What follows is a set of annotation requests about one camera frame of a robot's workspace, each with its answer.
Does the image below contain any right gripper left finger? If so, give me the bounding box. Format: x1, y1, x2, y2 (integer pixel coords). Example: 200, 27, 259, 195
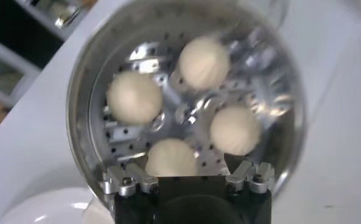
99, 155, 159, 197

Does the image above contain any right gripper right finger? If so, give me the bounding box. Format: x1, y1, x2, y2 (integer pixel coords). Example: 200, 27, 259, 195
223, 153, 275, 195

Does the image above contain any white steamed baozi bun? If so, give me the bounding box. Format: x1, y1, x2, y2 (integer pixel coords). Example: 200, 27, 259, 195
107, 71, 164, 125
145, 138, 199, 177
209, 105, 262, 156
178, 36, 231, 91

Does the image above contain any stainless steel steamer basket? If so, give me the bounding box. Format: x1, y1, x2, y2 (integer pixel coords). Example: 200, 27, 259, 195
66, 0, 307, 211

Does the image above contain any white round plate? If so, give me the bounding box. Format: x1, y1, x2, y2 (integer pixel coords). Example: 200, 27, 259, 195
0, 187, 93, 224

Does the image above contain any white side table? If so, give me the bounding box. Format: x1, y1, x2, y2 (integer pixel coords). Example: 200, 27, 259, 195
0, 33, 43, 107

